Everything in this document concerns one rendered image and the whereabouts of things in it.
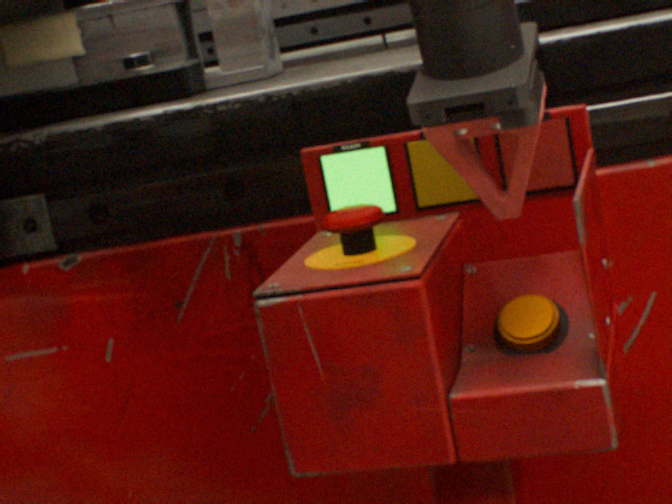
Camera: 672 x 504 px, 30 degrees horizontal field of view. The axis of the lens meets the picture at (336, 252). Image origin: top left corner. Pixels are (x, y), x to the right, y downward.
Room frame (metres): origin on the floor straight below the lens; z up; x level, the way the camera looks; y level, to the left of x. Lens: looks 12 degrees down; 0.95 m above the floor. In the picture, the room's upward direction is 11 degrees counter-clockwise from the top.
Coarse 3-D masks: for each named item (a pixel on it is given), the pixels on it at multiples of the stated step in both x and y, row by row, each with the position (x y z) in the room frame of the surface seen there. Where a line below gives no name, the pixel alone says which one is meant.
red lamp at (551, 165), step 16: (544, 128) 0.82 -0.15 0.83; (560, 128) 0.82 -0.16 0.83; (512, 144) 0.83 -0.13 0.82; (544, 144) 0.82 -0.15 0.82; (560, 144) 0.82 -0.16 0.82; (512, 160) 0.83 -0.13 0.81; (544, 160) 0.82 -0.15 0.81; (560, 160) 0.82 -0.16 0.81; (544, 176) 0.82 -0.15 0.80; (560, 176) 0.82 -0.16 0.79
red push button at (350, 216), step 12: (360, 204) 0.79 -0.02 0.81; (372, 204) 0.78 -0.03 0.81; (336, 216) 0.77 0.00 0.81; (348, 216) 0.76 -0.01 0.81; (360, 216) 0.76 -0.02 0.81; (372, 216) 0.76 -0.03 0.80; (336, 228) 0.76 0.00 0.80; (348, 228) 0.76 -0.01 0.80; (360, 228) 0.76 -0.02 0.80; (372, 228) 0.77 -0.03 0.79; (348, 240) 0.77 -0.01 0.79; (360, 240) 0.77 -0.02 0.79; (372, 240) 0.77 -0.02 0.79; (348, 252) 0.77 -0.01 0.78; (360, 252) 0.77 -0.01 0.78
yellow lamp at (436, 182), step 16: (416, 144) 0.85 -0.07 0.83; (416, 160) 0.85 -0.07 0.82; (432, 160) 0.85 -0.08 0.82; (416, 176) 0.85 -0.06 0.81; (432, 176) 0.85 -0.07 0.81; (448, 176) 0.84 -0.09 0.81; (416, 192) 0.85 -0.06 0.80; (432, 192) 0.85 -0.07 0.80; (448, 192) 0.84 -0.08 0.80; (464, 192) 0.84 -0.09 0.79
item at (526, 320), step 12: (516, 300) 0.76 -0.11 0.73; (528, 300) 0.76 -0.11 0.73; (540, 300) 0.75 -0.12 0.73; (504, 312) 0.76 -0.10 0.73; (516, 312) 0.75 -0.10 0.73; (528, 312) 0.75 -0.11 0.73; (540, 312) 0.75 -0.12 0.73; (552, 312) 0.74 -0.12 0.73; (504, 324) 0.75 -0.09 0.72; (516, 324) 0.75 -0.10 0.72; (528, 324) 0.74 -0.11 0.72; (540, 324) 0.74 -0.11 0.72; (552, 324) 0.74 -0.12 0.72; (504, 336) 0.74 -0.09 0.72; (516, 336) 0.74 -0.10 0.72; (528, 336) 0.74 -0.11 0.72; (540, 336) 0.74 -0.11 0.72; (552, 336) 0.74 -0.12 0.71; (516, 348) 0.74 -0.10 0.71; (528, 348) 0.74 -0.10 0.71; (540, 348) 0.74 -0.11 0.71
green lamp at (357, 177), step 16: (336, 160) 0.86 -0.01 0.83; (352, 160) 0.86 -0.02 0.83; (368, 160) 0.86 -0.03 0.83; (384, 160) 0.85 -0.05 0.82; (336, 176) 0.86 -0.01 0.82; (352, 176) 0.86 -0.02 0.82; (368, 176) 0.86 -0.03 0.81; (384, 176) 0.86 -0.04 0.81; (336, 192) 0.87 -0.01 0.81; (352, 192) 0.86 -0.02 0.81; (368, 192) 0.86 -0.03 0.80; (384, 192) 0.86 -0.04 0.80; (336, 208) 0.87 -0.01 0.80; (384, 208) 0.86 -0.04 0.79
